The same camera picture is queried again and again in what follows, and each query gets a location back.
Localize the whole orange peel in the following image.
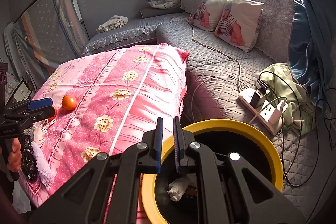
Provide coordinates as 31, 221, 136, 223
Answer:
62, 95, 77, 111

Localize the white tissue paper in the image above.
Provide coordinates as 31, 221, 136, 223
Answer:
167, 176, 191, 202

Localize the white bubble wrap piece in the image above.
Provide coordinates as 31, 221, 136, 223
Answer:
31, 141, 54, 188

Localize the large black plastic bag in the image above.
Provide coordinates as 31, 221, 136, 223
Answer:
20, 135, 38, 183

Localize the person left hand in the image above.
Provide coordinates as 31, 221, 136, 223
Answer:
7, 138, 22, 172

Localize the white low drawer cabinet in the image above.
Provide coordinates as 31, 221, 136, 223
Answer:
5, 79, 32, 106

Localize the pink floral table cloth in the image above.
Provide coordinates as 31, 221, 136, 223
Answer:
18, 43, 190, 224

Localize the striped sheet covered wardrobe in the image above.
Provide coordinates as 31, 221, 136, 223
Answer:
13, 0, 88, 80

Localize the white power strip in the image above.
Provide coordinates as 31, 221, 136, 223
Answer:
239, 88, 288, 135

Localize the grey quilted sofa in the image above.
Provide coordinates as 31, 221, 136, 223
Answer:
83, 0, 335, 220

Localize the crumpled beige cloth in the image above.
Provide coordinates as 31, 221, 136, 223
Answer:
96, 15, 129, 33

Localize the left baby print pillow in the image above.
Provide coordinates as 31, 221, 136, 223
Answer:
189, 0, 228, 32

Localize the baby print pillow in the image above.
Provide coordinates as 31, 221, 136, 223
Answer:
189, 0, 228, 32
214, 0, 264, 52

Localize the right baby print pillow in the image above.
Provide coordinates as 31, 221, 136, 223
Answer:
214, 0, 264, 52

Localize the light green cloth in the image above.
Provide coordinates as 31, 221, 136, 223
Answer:
257, 63, 315, 135

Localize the blue right curtain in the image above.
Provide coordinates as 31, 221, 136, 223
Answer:
288, 0, 335, 109

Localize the cartoon print wall cloth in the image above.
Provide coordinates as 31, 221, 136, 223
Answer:
1, 57, 19, 103

